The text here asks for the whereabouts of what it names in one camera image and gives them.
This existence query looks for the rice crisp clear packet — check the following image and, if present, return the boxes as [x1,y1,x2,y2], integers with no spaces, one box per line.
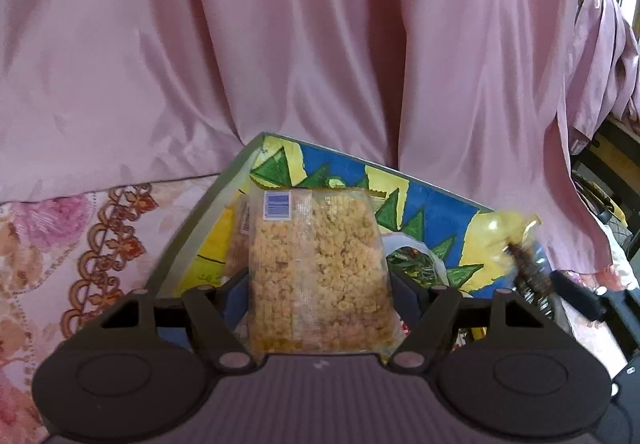
[247,189,406,357]

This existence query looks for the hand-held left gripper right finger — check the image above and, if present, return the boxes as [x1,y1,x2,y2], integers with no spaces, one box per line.
[387,270,543,370]

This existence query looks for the white green red snack packet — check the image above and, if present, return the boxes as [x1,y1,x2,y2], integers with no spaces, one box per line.
[382,231,451,287]

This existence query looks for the floral pink blanket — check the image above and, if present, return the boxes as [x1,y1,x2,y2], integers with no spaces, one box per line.
[0,174,640,444]

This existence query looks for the large pink curtain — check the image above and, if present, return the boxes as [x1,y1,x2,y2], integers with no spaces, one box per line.
[0,0,616,275]

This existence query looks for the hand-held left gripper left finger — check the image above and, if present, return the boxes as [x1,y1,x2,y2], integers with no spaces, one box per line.
[100,272,258,371]

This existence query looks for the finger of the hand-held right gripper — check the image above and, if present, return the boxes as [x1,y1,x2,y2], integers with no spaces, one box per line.
[550,270,640,360]

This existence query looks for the grey box with painted lining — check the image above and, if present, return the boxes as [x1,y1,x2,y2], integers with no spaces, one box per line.
[144,131,563,325]

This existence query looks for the clear packet of dark snack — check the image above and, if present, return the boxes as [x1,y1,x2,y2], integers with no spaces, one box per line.
[502,240,557,325]

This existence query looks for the clear packet of brown sticks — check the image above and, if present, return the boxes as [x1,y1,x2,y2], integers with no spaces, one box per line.
[222,194,253,280]

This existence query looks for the wooden desk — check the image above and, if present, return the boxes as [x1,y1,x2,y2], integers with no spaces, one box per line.
[575,116,640,205]

